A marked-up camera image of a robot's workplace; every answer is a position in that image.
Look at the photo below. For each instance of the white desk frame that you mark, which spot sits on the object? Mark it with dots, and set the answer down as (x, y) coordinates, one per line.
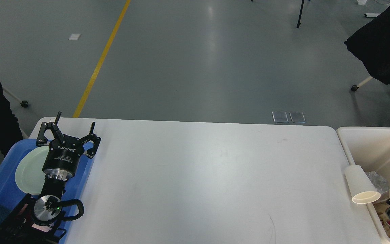
(369, 3)

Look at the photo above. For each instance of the black tripod leg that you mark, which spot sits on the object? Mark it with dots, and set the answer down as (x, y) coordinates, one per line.
(300, 14)

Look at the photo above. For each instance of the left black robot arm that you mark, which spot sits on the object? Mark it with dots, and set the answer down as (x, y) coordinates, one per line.
(16, 228)

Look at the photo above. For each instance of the black jacket on chair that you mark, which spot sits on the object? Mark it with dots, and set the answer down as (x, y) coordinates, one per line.
(371, 45)

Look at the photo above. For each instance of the aluminium foil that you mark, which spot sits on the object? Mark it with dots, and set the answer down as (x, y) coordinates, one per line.
(381, 184)

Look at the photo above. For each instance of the white paper cup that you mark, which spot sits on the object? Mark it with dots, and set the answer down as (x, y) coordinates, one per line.
(361, 188)

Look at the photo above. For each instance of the pink ribbed mug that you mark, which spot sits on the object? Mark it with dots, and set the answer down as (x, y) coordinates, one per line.
(46, 224)

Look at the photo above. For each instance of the green plate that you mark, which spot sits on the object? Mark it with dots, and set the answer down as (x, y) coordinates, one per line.
(29, 176)

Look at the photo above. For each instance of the white plastic bin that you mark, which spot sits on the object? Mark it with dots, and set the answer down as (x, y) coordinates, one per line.
(368, 147)

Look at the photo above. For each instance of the brown napkin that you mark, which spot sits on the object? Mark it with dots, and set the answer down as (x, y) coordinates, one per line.
(381, 212)

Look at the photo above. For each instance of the blue plastic tray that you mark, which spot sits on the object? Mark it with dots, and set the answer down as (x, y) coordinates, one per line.
(11, 195)

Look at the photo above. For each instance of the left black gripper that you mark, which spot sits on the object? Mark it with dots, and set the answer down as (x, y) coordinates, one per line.
(63, 157)

